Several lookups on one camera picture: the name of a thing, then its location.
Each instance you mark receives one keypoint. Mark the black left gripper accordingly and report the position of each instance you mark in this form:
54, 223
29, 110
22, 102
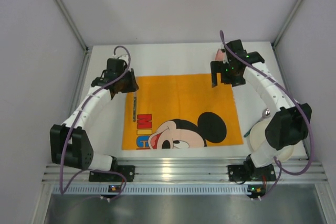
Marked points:
129, 83

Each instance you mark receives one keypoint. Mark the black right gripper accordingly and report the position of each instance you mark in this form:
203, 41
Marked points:
219, 69

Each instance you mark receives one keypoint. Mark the green handled fork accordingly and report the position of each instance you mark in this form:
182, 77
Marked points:
134, 106

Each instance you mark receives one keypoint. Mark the pink plastic cup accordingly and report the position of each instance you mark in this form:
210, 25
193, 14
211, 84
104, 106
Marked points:
220, 55

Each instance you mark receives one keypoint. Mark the orange cartoon mouse placemat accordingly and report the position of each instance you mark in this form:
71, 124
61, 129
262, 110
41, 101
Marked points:
180, 112

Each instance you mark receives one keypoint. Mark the green handled spoon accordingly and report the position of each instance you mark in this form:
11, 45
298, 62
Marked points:
265, 115

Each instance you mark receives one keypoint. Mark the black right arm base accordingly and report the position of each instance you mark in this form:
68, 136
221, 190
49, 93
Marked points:
248, 172

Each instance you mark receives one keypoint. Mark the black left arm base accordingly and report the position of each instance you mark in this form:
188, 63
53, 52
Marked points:
123, 173

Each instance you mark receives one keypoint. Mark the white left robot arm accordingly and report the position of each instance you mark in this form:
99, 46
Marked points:
69, 142

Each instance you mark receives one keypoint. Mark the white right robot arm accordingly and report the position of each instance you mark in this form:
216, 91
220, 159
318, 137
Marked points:
290, 120

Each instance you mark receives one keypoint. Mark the cream round plate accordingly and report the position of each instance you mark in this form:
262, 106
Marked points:
257, 137

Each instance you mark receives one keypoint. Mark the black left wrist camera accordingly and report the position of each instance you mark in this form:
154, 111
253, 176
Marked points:
116, 66

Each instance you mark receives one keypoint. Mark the perforated metal cable tray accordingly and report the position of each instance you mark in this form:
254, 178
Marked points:
160, 189

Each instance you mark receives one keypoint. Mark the aluminium mounting rail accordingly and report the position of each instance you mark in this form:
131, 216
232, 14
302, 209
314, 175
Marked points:
181, 170

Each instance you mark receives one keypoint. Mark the left aluminium corner post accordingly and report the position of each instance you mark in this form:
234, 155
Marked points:
70, 22

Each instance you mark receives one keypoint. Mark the aluminium corner post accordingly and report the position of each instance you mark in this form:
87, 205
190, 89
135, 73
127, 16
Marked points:
70, 22
287, 22

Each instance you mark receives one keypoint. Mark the right aluminium corner post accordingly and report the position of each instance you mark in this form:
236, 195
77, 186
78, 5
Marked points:
287, 22

